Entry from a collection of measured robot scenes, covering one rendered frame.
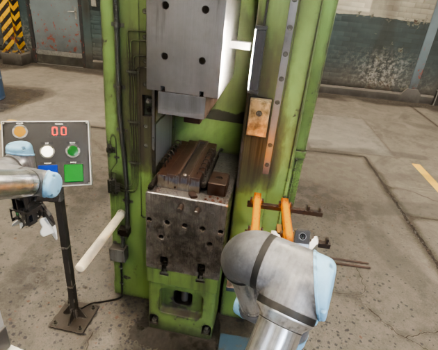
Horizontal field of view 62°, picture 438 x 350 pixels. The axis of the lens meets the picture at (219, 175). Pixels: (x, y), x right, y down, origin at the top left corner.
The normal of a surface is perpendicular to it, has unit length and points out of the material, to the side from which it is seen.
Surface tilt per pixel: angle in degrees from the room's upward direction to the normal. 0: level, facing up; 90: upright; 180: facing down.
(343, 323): 0
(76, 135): 60
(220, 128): 90
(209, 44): 90
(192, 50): 90
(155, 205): 90
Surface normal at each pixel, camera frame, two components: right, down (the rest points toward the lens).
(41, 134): 0.26, -0.03
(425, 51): -0.07, 0.47
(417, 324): 0.09, -0.88
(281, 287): -0.53, -0.42
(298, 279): -0.27, -0.29
